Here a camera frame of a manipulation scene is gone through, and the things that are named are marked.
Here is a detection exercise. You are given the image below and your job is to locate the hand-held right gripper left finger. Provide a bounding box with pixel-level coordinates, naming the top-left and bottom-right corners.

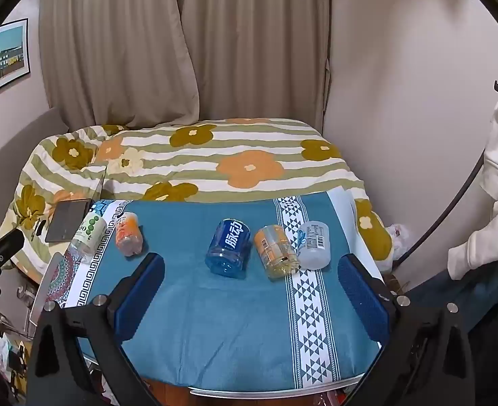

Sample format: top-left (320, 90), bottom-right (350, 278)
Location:
top-left (28, 253), bottom-right (166, 406)

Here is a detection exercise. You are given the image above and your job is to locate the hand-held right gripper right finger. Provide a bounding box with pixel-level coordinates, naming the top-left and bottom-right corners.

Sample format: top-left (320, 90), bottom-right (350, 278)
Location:
top-left (337, 254), bottom-right (483, 406)

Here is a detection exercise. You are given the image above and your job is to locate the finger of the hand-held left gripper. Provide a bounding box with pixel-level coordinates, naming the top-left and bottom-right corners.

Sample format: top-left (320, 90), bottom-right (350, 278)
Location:
top-left (0, 228), bottom-right (25, 270)

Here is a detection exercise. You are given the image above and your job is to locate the blue label plastic bottle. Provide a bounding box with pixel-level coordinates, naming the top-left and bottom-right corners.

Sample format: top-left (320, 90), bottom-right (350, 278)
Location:
top-left (204, 219), bottom-right (252, 280)

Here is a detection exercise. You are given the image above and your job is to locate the small orange bottle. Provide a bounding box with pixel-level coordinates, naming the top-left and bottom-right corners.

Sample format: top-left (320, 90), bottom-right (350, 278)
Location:
top-left (116, 212), bottom-right (142, 257)

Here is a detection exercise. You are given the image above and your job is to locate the white plastic bag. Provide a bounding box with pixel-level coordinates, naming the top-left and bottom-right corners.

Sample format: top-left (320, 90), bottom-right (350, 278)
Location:
top-left (377, 223), bottom-right (413, 274)

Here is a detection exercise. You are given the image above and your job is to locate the dark tablet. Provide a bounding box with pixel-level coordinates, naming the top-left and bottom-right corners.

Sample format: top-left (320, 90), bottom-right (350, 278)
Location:
top-left (45, 198), bottom-right (94, 244)

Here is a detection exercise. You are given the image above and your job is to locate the white label clear bottle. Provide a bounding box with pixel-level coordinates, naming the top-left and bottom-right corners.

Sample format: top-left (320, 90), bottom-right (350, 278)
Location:
top-left (296, 221), bottom-right (331, 270)

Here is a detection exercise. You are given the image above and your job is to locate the blue patterned tablecloth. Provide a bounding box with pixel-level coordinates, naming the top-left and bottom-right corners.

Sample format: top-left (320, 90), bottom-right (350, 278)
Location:
top-left (42, 191), bottom-right (385, 392)

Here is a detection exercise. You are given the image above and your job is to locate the green white label bottle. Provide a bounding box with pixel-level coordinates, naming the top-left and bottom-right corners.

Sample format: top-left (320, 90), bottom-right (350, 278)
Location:
top-left (69, 211), bottom-right (108, 264)

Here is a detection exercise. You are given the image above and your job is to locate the orange label plastic bottle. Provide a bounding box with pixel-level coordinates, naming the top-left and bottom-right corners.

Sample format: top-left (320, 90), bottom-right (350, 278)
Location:
top-left (254, 224), bottom-right (301, 280)

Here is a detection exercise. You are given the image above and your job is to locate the black hoop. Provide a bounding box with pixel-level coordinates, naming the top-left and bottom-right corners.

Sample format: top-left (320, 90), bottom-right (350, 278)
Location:
top-left (392, 147), bottom-right (487, 272)

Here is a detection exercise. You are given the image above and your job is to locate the floral striped blanket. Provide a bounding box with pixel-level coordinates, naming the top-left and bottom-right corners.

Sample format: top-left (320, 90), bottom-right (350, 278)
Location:
top-left (0, 117), bottom-right (394, 285)

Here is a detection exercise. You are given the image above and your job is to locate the beige curtain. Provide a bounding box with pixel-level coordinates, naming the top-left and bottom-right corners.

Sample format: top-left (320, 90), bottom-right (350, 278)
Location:
top-left (39, 0), bottom-right (204, 133)
top-left (173, 0), bottom-right (332, 124)

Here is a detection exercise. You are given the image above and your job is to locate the wall poster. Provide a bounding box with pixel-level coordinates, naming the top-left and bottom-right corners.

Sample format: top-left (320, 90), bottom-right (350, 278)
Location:
top-left (0, 18), bottom-right (31, 103)

